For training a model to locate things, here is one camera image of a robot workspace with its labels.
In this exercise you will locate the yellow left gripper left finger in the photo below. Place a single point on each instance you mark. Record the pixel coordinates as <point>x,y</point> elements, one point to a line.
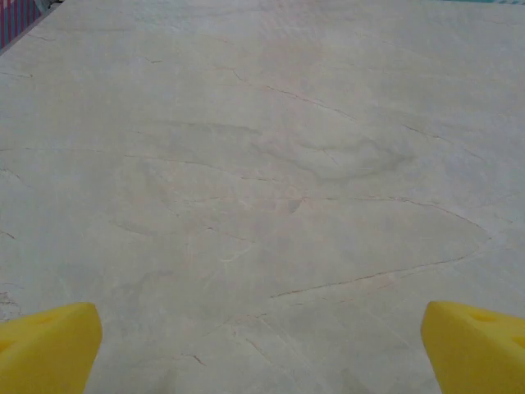
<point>45,353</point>

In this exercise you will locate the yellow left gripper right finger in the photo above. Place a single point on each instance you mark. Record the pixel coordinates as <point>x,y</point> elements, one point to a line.
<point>476,353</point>

